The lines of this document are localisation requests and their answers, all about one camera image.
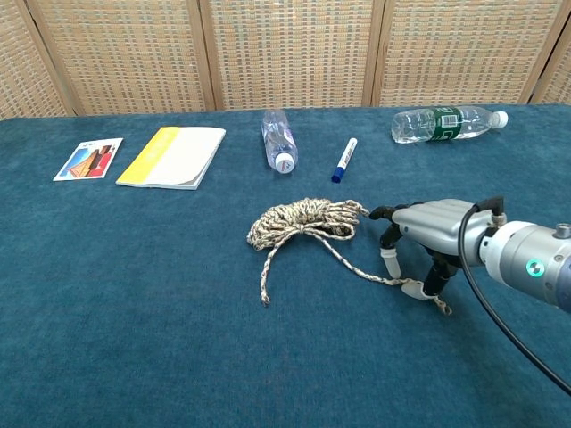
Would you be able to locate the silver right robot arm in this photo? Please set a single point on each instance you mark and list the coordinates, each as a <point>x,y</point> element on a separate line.
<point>526,254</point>

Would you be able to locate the clear bottle green label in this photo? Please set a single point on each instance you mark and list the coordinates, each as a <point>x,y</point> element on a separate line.
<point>446,125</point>

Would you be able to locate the woven wooden folding screen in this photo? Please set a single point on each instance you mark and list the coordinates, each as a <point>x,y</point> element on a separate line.
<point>290,53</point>

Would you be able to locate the white marker blue cap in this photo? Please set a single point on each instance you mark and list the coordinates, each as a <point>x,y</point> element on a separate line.
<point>344,159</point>

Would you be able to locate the blue felt table cover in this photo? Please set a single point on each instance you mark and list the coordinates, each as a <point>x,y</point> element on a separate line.
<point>134,290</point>

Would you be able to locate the clear bottle purple label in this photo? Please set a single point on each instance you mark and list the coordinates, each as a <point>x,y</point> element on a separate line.
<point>278,138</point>

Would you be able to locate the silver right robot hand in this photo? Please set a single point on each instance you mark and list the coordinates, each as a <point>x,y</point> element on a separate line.
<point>432,227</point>

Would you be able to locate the yellow and white booklet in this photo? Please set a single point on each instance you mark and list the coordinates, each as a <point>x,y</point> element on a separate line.
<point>178,156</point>

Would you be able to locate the colourful picture card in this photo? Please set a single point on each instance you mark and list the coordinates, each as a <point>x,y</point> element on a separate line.
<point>89,160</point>

